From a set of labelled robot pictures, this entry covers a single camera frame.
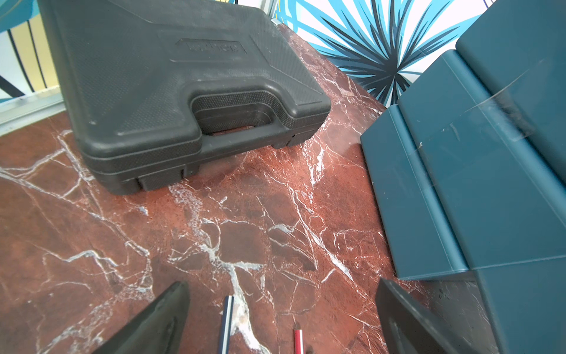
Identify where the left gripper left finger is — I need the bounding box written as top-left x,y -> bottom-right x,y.
94,281 -> 190,353

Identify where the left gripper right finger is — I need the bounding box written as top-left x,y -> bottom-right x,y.
376,278 -> 477,353

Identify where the teal three-drawer cabinet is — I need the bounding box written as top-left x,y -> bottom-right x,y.
361,1 -> 565,353

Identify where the black pencil left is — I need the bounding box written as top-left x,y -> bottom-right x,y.
217,295 -> 234,354

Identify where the red pencil left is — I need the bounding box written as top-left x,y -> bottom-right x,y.
293,329 -> 305,354

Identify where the black cloth cover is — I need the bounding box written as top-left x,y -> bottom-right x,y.
38,1 -> 332,196

